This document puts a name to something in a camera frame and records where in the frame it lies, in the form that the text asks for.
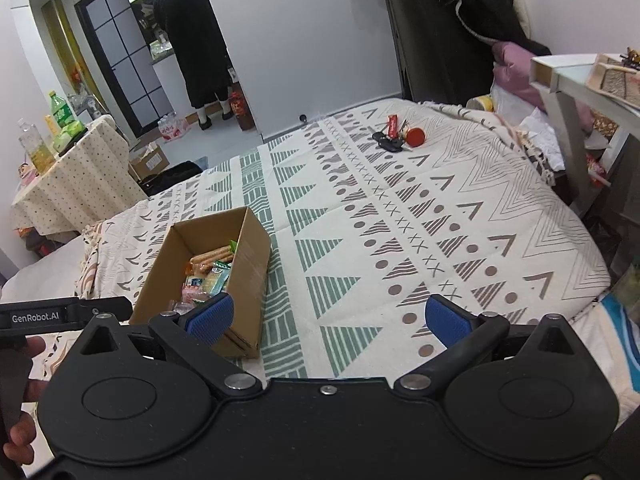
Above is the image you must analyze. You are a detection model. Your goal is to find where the green-edged biscuit snack pack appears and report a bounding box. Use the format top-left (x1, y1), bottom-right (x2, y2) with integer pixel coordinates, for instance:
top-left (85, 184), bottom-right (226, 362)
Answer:
top-left (202, 240), bottom-right (238, 296)

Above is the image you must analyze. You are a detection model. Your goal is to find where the red round keychain tag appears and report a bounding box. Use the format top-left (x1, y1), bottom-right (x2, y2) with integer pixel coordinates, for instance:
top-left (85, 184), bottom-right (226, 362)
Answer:
top-left (404, 127), bottom-right (426, 148)

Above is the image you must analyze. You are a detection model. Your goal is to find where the dotted cream tablecloth table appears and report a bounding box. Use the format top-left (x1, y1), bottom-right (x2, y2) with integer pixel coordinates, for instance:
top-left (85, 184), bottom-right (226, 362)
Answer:
top-left (10, 115), bottom-right (146, 235)

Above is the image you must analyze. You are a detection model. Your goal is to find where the pink pillow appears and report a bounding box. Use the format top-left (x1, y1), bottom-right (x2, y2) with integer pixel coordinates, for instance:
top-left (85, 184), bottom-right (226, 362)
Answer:
top-left (491, 40), bottom-right (597, 134)

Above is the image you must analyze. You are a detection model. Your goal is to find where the orange cracker snack pack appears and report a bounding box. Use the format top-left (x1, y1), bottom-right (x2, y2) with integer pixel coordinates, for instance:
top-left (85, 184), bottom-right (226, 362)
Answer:
top-left (183, 274), bottom-right (206, 290)

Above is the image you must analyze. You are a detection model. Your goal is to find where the orange sausage snack pack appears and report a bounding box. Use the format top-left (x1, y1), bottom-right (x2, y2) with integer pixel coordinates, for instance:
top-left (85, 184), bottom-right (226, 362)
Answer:
top-left (190, 245), bottom-right (234, 272)

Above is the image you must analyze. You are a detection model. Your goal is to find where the green soda bottle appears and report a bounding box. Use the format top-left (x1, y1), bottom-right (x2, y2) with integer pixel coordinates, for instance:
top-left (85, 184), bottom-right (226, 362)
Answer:
top-left (49, 90), bottom-right (75, 129)

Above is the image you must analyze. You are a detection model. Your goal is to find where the purple snack packet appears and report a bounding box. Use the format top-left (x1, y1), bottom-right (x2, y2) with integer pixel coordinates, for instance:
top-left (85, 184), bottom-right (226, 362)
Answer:
top-left (168, 300), bottom-right (196, 315)

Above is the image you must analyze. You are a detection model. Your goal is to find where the red white plastic bag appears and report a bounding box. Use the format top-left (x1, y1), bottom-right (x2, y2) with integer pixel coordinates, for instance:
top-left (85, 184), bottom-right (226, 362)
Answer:
top-left (157, 112), bottom-right (190, 142)

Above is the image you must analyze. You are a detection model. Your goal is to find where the red strip keychain charm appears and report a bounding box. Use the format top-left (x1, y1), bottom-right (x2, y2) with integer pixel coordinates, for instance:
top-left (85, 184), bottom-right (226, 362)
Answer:
top-left (387, 114), bottom-right (399, 139)

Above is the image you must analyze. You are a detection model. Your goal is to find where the person's left hand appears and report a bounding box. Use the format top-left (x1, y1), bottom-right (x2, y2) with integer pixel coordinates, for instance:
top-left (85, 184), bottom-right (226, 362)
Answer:
top-left (2, 335), bottom-right (50, 467)

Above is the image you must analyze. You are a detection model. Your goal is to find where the cardboard box on floor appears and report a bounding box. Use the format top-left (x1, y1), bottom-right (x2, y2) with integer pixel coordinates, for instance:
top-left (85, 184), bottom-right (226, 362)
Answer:
top-left (129, 141), bottom-right (169, 182)

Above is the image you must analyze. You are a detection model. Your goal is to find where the person in black coat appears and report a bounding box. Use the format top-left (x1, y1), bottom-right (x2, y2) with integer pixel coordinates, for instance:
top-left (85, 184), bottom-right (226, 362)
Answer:
top-left (153, 0), bottom-right (233, 130)

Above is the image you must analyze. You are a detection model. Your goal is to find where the white side table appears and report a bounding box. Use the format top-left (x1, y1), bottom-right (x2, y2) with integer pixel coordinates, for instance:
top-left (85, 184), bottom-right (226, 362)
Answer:
top-left (529, 53), bottom-right (639, 216)

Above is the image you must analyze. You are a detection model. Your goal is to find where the black framed glass door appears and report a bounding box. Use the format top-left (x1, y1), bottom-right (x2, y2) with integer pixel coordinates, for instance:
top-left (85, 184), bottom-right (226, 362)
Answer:
top-left (75, 0), bottom-right (172, 138)

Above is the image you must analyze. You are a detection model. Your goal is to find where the clear plastic oil bottle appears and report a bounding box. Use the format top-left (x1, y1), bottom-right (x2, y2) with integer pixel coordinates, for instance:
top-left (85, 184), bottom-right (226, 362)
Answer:
top-left (17, 119), bottom-right (55, 176)

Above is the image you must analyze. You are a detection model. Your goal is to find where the brown cardboard box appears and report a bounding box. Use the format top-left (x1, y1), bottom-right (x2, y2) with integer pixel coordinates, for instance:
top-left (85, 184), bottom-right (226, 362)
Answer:
top-left (129, 207), bottom-right (271, 358)

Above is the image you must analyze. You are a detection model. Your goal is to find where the patterned white bed blanket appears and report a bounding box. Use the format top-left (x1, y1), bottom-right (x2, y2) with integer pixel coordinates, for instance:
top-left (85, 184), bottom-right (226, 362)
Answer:
top-left (76, 99), bottom-right (639, 414)

